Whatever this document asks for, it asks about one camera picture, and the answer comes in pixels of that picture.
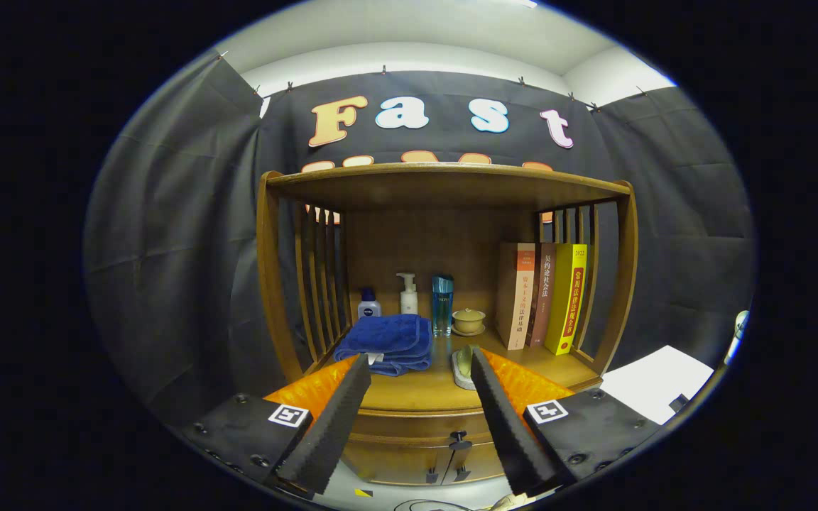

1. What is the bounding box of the white pump bottle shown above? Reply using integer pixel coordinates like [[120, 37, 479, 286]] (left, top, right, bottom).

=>
[[396, 273, 419, 316]]

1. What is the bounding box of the beige lidded teacup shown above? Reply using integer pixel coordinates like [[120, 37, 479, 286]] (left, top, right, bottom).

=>
[[451, 308, 486, 337]]

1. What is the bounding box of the white desk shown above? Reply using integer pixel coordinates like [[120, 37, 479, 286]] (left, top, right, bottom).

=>
[[599, 346, 715, 425]]

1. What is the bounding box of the orange and white book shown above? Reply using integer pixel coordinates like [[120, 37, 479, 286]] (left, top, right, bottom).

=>
[[496, 243, 537, 351]]

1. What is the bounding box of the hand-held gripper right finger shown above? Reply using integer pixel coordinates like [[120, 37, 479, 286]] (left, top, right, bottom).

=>
[[470, 346, 665, 498]]

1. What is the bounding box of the wooden cabinet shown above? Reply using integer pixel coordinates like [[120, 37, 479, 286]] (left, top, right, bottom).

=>
[[256, 162, 638, 487]]

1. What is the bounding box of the yellow book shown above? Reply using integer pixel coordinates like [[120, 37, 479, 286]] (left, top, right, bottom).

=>
[[545, 243, 588, 356]]

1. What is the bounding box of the blue glass bottle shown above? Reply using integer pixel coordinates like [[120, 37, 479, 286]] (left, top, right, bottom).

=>
[[432, 275, 454, 338]]

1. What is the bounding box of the wooden drawer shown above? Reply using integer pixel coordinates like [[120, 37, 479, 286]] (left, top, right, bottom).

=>
[[349, 408, 496, 452]]

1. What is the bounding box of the green soap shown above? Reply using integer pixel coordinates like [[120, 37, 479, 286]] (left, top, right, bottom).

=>
[[450, 345, 481, 391]]

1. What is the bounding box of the folded blue towel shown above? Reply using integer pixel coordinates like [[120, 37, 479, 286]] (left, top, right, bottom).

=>
[[333, 314, 434, 377]]

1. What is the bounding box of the brown book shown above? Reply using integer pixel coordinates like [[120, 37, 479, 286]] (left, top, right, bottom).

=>
[[526, 243, 557, 348]]

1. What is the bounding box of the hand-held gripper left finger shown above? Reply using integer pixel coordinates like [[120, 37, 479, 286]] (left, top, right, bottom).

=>
[[182, 354, 373, 495]]

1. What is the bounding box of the white green device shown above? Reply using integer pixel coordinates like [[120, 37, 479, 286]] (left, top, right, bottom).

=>
[[725, 310, 751, 363]]

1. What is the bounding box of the wooden countertop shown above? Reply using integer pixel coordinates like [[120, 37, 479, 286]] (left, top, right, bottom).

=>
[[302, 334, 603, 412]]

